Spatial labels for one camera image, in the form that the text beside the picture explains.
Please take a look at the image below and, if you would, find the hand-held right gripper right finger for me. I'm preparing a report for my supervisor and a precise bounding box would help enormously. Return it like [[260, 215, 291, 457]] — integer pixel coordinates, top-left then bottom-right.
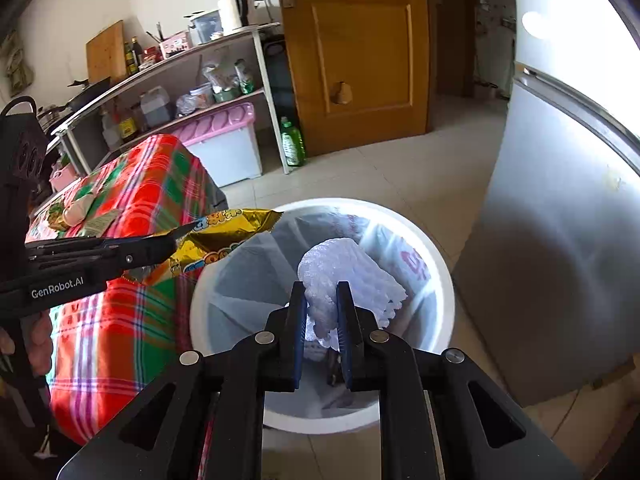
[[336, 281, 583, 480]]

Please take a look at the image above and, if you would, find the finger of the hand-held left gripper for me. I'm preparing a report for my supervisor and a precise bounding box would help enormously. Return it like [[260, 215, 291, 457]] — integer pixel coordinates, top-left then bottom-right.
[[25, 221, 201, 258], [29, 240, 179, 287]]

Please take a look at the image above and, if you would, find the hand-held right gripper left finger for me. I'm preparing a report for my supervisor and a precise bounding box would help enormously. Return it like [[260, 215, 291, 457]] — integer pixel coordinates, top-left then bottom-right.
[[57, 281, 308, 480]]

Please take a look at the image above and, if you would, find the large white foam fruit net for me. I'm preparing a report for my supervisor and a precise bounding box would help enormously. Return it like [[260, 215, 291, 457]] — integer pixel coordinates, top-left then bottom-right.
[[297, 236, 407, 351]]

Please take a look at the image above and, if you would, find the white trash bin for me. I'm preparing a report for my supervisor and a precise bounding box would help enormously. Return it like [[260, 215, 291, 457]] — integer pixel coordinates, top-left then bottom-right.
[[189, 197, 456, 435]]

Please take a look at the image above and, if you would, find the translucent bin liner bag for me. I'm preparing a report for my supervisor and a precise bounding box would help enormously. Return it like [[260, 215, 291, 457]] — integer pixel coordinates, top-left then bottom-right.
[[205, 212, 432, 418]]

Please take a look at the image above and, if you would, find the yellow snack wrapper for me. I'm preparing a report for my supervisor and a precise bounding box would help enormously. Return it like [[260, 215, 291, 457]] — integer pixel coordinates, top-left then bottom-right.
[[122, 208, 283, 286]]

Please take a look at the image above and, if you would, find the person's left forearm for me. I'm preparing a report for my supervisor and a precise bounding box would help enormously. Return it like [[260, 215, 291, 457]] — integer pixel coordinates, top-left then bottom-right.
[[0, 372, 83, 480]]

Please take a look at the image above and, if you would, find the person's left hand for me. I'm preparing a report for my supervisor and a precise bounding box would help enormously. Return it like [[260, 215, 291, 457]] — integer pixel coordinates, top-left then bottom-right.
[[0, 310, 54, 377]]

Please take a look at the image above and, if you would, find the beige paper packet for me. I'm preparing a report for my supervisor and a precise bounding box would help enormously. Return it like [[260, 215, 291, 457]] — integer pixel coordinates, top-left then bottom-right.
[[80, 210, 123, 238]]

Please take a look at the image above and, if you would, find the plaid tablecloth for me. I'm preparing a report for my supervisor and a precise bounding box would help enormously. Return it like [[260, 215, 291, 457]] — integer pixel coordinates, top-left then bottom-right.
[[25, 134, 231, 480]]

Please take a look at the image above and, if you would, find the pink plastic basket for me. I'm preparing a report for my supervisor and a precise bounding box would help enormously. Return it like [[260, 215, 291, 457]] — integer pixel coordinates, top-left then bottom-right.
[[50, 162, 76, 191]]

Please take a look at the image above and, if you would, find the yellow label bottle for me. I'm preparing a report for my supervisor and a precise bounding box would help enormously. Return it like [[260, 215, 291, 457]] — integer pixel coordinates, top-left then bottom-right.
[[117, 105, 138, 143]]

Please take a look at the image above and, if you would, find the pink lid storage box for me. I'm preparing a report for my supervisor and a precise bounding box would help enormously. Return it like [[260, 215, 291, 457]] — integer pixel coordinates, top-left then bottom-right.
[[170, 101, 263, 188]]

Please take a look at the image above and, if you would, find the white plastic jug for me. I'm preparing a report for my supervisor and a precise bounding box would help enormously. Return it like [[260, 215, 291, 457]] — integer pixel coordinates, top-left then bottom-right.
[[140, 86, 172, 128]]

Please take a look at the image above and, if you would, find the steel steamer pot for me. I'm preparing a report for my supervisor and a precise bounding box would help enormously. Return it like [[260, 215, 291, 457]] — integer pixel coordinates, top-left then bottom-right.
[[36, 105, 66, 131]]

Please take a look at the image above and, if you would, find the black frying pan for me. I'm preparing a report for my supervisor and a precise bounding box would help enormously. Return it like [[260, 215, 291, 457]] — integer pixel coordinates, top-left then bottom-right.
[[66, 76, 112, 111]]

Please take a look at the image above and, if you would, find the wooden cutting board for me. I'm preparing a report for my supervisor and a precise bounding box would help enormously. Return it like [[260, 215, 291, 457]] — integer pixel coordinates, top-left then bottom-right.
[[86, 20, 128, 83]]

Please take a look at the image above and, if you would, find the green plastic bottle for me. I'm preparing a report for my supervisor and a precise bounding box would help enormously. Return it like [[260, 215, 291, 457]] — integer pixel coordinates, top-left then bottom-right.
[[279, 116, 307, 167]]

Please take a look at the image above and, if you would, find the pink utensil box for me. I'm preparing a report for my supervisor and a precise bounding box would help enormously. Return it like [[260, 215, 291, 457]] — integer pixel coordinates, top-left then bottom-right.
[[159, 30, 193, 58]]

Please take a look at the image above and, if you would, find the hanging cloth bag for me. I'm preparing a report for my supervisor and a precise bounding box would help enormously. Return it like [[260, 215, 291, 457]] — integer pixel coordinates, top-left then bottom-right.
[[0, 30, 36, 96]]

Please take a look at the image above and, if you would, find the grey metal shelf unit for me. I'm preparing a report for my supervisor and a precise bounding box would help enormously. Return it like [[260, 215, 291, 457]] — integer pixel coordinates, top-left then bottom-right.
[[50, 22, 291, 176]]

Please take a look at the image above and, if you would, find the clear storage container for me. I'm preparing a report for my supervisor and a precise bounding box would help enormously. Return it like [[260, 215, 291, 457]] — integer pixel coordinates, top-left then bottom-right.
[[189, 10, 223, 45]]

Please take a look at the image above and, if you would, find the silver refrigerator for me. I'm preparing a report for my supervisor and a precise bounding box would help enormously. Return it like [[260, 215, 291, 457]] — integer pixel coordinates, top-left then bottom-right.
[[452, 0, 640, 408]]

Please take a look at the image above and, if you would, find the white electric kettle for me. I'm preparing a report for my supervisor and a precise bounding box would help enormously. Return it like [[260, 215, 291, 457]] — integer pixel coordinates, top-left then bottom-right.
[[216, 0, 251, 36]]

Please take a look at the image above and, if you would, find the wooden door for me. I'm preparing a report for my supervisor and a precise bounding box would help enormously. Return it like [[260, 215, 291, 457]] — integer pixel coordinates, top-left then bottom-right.
[[274, 0, 433, 157]]

